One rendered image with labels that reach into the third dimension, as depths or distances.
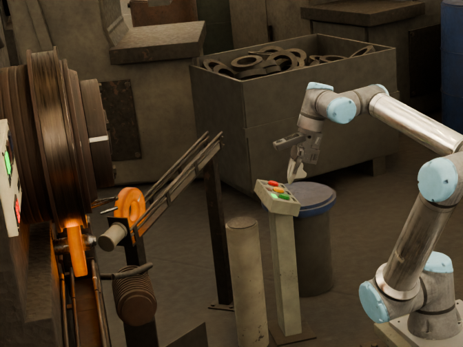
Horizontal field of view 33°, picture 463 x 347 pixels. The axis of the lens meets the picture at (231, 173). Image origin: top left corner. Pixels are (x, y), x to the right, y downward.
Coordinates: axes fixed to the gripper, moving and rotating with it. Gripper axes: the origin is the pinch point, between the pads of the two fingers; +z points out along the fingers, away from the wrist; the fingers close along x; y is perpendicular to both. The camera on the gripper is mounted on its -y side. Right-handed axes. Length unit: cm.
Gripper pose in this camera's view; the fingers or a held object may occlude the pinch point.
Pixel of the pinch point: (288, 180)
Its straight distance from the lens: 287.2
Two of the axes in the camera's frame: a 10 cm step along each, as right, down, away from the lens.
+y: 9.5, 1.7, 2.8
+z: -2.4, 9.4, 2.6
